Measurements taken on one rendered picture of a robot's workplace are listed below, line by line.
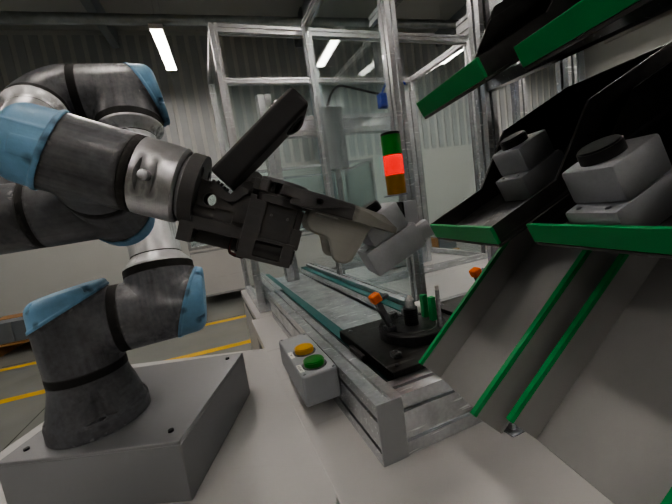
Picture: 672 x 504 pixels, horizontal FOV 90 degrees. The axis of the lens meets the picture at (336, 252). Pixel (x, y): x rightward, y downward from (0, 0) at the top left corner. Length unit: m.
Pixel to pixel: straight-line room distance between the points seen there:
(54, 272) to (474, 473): 9.21
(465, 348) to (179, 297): 0.46
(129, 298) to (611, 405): 0.63
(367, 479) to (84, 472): 0.41
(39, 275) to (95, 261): 1.07
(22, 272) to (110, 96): 8.97
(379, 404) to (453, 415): 0.14
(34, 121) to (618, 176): 0.45
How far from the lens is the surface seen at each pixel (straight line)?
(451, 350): 0.53
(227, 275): 5.69
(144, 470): 0.64
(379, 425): 0.56
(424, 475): 0.59
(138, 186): 0.35
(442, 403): 0.61
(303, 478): 0.61
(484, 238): 0.39
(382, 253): 0.36
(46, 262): 9.48
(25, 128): 0.39
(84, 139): 0.37
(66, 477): 0.72
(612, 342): 0.45
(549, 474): 0.61
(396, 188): 0.89
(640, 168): 0.32
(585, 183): 0.33
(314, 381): 0.66
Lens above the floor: 1.25
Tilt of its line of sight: 8 degrees down
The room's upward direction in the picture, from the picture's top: 8 degrees counter-clockwise
